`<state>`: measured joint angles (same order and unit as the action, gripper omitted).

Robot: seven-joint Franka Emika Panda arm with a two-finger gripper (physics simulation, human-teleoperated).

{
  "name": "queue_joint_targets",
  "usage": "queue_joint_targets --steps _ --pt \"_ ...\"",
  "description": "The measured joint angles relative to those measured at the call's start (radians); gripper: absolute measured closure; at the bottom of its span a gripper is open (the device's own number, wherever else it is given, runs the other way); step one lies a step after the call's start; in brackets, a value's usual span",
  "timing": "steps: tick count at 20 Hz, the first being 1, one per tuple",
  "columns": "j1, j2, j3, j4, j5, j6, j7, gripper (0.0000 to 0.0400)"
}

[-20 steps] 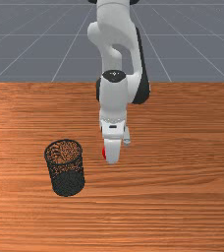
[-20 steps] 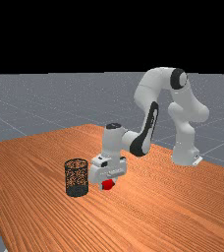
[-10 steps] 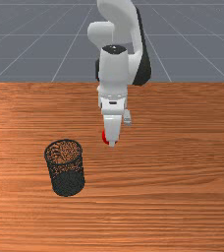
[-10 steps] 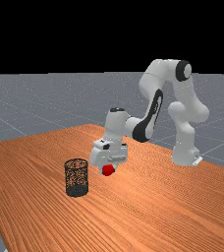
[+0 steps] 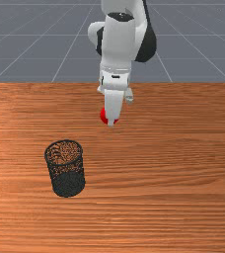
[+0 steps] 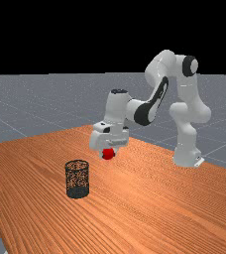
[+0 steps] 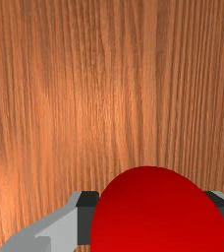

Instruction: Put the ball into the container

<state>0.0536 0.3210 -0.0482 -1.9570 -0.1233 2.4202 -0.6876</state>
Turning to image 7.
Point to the red ball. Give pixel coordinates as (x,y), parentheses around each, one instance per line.
(159,213)

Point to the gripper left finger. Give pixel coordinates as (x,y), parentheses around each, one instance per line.
(61,226)

